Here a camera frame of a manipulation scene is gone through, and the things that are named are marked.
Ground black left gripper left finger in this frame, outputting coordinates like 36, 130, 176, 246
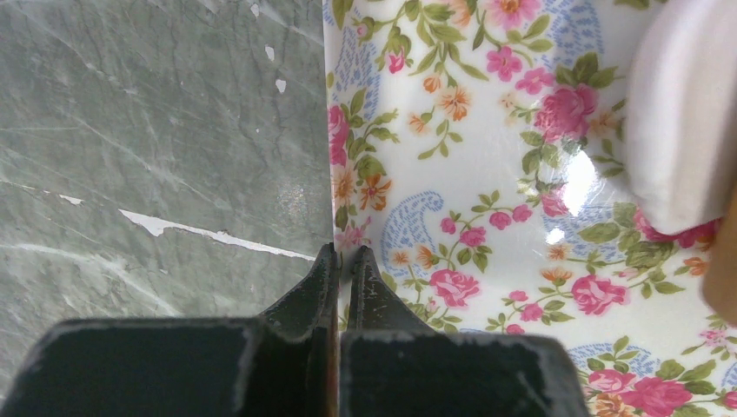
1, 244, 338, 416

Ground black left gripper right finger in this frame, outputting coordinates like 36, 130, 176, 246
341, 247, 588, 416

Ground floral print tray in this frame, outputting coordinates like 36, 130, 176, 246
322, 1, 736, 416

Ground wooden rolling pin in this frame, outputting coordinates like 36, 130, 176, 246
701, 189, 736, 326

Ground white dough lump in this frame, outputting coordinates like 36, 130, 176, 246
625, 1, 736, 235

